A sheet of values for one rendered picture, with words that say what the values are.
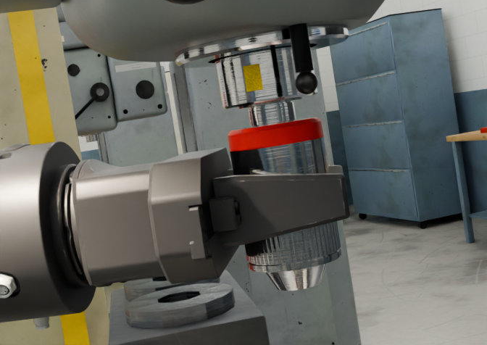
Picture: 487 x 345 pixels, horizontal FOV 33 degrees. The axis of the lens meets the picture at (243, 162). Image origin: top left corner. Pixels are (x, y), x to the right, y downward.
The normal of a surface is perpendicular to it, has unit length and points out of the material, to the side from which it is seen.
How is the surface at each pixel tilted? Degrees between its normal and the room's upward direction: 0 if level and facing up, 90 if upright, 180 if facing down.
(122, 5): 128
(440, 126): 90
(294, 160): 90
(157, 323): 90
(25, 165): 37
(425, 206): 90
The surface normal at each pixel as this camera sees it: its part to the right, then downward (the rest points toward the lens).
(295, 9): 0.33, 0.58
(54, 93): 0.30, 0.00
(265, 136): -0.22, 0.09
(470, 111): -0.94, 0.17
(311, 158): 0.59, -0.05
